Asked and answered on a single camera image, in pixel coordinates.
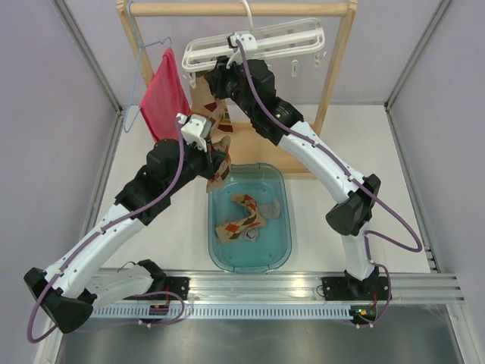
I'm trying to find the white clip sock hanger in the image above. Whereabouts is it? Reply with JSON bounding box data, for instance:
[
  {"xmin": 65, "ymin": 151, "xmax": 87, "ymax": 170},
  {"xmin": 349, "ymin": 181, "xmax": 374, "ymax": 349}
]
[{"xmin": 181, "ymin": 1, "xmax": 325, "ymax": 89}]

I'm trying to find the blue translucent plastic bin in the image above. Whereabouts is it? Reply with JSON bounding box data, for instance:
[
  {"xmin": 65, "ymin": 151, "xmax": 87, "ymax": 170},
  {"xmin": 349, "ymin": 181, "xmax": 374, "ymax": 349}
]
[{"xmin": 208, "ymin": 163, "xmax": 292, "ymax": 274}]

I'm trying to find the aluminium mounting rail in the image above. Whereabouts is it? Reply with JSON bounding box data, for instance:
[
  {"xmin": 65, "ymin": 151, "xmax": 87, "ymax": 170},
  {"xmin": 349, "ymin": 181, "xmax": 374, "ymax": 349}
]
[{"xmin": 90, "ymin": 268, "xmax": 467, "ymax": 304}]

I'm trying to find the red mesh cloth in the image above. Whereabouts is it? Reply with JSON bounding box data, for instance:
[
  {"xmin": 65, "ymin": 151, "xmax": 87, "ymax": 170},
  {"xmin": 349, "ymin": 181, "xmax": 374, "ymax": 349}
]
[{"xmin": 140, "ymin": 48, "xmax": 190, "ymax": 142}]

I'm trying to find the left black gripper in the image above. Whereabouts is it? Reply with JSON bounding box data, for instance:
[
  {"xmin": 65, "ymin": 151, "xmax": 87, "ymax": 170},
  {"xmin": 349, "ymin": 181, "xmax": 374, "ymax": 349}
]
[{"xmin": 166, "ymin": 136, "xmax": 227, "ymax": 195}]

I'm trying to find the blue wire hanger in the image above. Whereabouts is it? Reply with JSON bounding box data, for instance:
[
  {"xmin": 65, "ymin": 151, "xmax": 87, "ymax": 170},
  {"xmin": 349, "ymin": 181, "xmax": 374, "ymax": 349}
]
[{"xmin": 123, "ymin": 1, "xmax": 173, "ymax": 133}]

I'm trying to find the slotted cable duct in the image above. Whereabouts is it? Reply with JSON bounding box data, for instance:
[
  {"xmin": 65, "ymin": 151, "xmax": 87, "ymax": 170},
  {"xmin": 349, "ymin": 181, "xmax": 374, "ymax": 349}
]
[{"xmin": 92, "ymin": 302, "xmax": 353, "ymax": 320}]

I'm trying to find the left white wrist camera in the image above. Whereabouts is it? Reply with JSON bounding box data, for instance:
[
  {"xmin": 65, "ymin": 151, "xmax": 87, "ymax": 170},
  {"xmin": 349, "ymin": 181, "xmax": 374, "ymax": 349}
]
[{"xmin": 176, "ymin": 113, "xmax": 211, "ymax": 152}]

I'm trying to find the argyle patterned sock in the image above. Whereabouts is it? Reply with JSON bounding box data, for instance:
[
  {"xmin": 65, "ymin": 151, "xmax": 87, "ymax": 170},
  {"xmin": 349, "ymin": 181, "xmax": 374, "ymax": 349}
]
[{"xmin": 215, "ymin": 193, "xmax": 268, "ymax": 245}]

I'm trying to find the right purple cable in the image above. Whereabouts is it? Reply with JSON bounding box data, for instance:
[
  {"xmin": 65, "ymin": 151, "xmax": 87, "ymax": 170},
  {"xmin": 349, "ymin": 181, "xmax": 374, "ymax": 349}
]
[{"xmin": 236, "ymin": 37, "xmax": 424, "ymax": 266}]

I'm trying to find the left aluminium frame post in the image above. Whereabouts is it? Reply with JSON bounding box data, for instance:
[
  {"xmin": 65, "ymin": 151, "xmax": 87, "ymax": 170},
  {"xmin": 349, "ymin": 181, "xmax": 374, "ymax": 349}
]
[{"xmin": 51, "ymin": 0, "xmax": 123, "ymax": 116}]

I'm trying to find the grey ankle sock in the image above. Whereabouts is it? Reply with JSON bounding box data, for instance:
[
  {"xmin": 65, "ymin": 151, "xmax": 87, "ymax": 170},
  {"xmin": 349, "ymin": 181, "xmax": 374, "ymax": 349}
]
[
  {"xmin": 244, "ymin": 227, "xmax": 259, "ymax": 243},
  {"xmin": 258, "ymin": 198, "xmax": 281, "ymax": 219}
]

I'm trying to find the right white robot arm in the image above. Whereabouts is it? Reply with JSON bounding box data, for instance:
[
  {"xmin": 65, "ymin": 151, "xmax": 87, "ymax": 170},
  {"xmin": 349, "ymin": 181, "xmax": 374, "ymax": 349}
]
[{"xmin": 205, "ymin": 56, "xmax": 392, "ymax": 300}]

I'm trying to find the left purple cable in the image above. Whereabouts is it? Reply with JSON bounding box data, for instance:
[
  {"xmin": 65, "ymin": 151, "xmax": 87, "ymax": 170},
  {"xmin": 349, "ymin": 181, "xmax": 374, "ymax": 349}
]
[{"xmin": 27, "ymin": 117, "xmax": 186, "ymax": 344}]

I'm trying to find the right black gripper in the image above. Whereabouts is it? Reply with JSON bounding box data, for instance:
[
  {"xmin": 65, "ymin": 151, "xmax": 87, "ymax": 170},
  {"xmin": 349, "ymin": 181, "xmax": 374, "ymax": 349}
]
[{"xmin": 205, "ymin": 53, "xmax": 256, "ymax": 118}]

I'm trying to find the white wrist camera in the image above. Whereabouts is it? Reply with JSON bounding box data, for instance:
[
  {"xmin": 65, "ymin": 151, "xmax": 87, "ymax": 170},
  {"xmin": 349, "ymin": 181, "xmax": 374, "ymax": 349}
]
[
  {"xmin": 176, "ymin": 113, "xmax": 211, "ymax": 152},
  {"xmin": 226, "ymin": 31, "xmax": 258, "ymax": 69}
]

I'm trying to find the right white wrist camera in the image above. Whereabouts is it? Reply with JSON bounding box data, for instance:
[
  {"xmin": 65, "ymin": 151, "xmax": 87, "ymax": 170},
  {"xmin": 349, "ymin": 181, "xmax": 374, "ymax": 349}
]
[{"xmin": 226, "ymin": 31, "xmax": 258, "ymax": 69}]

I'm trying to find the cream striped sock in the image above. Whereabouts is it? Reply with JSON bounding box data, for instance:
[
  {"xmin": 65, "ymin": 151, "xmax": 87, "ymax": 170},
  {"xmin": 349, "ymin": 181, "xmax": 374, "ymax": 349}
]
[{"xmin": 189, "ymin": 71, "xmax": 233, "ymax": 133}]

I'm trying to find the right aluminium frame post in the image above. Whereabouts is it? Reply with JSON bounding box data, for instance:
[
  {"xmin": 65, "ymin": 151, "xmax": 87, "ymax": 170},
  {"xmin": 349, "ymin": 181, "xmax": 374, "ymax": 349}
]
[{"xmin": 383, "ymin": 0, "xmax": 454, "ymax": 114}]

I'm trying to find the aluminium frame post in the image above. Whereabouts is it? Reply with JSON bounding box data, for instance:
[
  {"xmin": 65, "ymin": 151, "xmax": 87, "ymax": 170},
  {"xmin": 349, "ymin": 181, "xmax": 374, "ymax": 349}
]
[
  {"xmin": 383, "ymin": 0, "xmax": 454, "ymax": 114},
  {"xmin": 51, "ymin": 0, "xmax": 123, "ymax": 116}
]

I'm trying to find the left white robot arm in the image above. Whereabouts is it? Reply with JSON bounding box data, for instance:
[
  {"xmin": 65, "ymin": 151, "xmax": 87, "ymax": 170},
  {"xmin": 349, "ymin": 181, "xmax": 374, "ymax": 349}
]
[{"xmin": 23, "ymin": 139, "xmax": 229, "ymax": 334}]

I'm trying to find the wooden clothes rack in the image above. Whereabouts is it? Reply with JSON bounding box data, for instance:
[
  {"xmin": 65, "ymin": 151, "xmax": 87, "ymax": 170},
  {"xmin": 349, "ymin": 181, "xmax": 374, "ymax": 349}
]
[{"xmin": 116, "ymin": 1, "xmax": 358, "ymax": 178}]

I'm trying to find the purple cable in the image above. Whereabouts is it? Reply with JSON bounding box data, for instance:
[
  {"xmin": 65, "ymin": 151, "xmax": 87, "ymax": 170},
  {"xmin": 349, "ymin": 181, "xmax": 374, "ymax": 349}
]
[
  {"xmin": 27, "ymin": 117, "xmax": 186, "ymax": 344},
  {"xmin": 236, "ymin": 37, "xmax": 424, "ymax": 266}
]

